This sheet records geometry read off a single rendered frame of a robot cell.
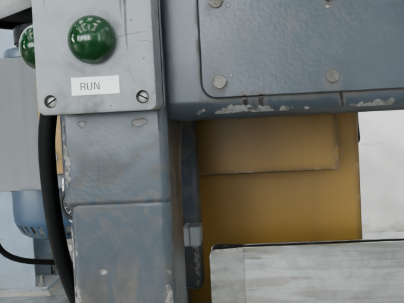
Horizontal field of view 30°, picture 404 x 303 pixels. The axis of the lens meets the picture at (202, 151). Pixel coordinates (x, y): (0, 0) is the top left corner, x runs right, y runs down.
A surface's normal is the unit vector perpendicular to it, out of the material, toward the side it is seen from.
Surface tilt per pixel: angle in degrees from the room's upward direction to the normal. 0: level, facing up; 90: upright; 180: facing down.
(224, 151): 90
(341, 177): 90
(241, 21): 90
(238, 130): 90
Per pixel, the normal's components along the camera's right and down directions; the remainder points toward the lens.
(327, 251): -0.07, 0.06
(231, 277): 0.18, 0.04
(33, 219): -0.45, 0.09
